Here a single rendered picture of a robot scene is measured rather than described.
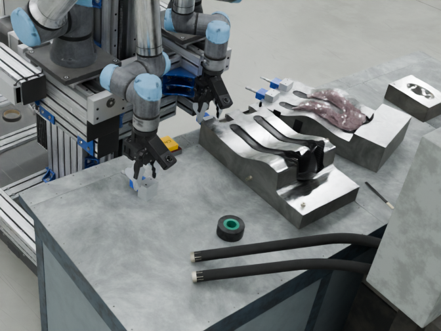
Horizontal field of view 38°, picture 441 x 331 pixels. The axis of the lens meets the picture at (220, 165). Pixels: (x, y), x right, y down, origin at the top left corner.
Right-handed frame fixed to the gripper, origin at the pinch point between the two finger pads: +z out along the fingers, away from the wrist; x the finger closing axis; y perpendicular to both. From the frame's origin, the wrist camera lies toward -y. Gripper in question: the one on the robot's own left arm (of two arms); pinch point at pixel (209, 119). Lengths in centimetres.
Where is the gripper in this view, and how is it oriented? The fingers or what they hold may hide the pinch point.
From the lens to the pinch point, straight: 226.5
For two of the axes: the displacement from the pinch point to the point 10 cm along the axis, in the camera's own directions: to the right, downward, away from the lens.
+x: -8.3, 2.6, -5.0
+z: -1.3, 7.8, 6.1
